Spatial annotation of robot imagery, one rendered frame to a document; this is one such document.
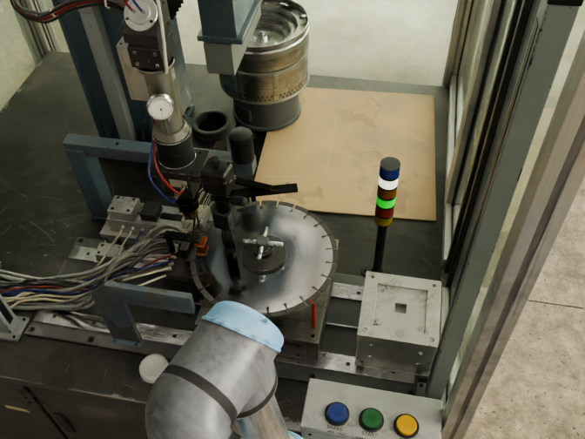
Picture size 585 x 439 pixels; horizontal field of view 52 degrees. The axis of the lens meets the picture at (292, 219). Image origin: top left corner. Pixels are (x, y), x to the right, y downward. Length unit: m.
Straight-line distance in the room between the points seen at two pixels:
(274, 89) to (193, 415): 1.30
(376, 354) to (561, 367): 1.20
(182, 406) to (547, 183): 0.51
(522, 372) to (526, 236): 1.69
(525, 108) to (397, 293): 0.75
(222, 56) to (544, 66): 0.88
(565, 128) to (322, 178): 1.28
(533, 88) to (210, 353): 0.52
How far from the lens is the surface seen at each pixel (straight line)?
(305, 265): 1.42
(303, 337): 1.43
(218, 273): 1.43
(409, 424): 1.29
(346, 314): 1.58
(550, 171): 0.73
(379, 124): 2.09
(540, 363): 2.51
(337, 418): 1.28
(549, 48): 0.76
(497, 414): 2.37
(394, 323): 1.41
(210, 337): 0.82
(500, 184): 0.89
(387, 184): 1.37
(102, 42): 1.78
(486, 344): 1.02
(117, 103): 1.90
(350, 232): 1.75
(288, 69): 1.90
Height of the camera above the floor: 2.09
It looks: 49 degrees down
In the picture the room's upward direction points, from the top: 3 degrees counter-clockwise
